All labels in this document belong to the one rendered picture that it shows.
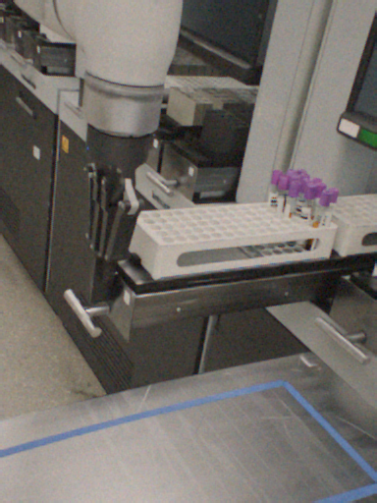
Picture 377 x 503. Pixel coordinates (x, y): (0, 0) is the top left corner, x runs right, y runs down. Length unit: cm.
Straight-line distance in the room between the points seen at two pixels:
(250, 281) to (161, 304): 14
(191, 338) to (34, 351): 83
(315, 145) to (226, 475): 70
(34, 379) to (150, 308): 118
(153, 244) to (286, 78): 49
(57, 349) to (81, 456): 155
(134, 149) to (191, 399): 30
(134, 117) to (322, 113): 47
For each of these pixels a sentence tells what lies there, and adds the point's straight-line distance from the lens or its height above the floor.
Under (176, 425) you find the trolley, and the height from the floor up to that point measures 82.
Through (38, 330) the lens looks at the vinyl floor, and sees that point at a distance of 226.
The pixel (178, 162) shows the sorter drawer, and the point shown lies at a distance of 142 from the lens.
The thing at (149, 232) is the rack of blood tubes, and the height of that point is 86.
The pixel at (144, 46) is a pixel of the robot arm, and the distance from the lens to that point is 79.
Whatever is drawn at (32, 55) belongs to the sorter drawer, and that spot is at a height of 77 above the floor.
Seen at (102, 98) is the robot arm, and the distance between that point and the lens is 81.
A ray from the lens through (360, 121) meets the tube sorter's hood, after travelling 111.
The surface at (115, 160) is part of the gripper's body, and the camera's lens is 83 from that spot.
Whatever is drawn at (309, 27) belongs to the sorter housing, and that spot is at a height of 108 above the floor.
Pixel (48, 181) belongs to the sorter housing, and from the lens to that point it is 211.
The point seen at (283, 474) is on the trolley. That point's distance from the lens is 67.
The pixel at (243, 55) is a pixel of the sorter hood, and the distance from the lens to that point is 137.
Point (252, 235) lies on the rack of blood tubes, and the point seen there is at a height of 87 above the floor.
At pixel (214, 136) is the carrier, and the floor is 84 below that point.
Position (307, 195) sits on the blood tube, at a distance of 104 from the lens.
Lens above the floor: 125
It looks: 26 degrees down
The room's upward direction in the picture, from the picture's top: 10 degrees clockwise
